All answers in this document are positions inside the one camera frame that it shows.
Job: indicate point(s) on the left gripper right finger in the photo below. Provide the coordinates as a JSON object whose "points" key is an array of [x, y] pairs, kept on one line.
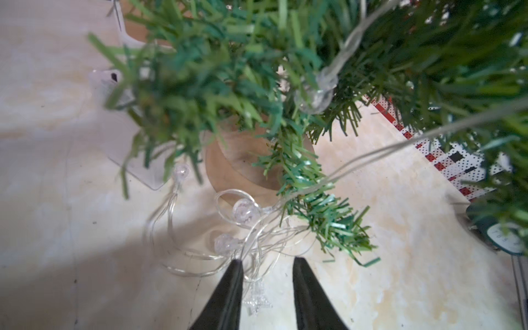
{"points": [[313, 308]]}

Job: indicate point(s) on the small green christmas tree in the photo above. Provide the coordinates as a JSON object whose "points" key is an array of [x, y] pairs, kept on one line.
{"points": [[309, 103]]}

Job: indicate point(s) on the teal alarm clock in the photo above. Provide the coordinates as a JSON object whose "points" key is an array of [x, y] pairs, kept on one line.
{"points": [[505, 236]]}

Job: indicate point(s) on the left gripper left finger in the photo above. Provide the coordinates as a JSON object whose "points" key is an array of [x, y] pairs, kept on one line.
{"points": [[223, 310]]}

